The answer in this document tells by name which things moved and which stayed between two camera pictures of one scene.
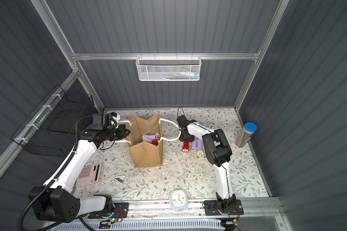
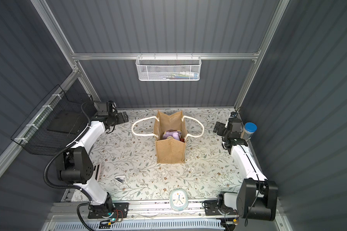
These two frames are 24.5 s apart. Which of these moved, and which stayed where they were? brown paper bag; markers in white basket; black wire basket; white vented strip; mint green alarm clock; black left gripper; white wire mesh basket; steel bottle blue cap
Moved: black left gripper; brown paper bag
Stayed: white wire mesh basket; white vented strip; black wire basket; mint green alarm clock; steel bottle blue cap; markers in white basket
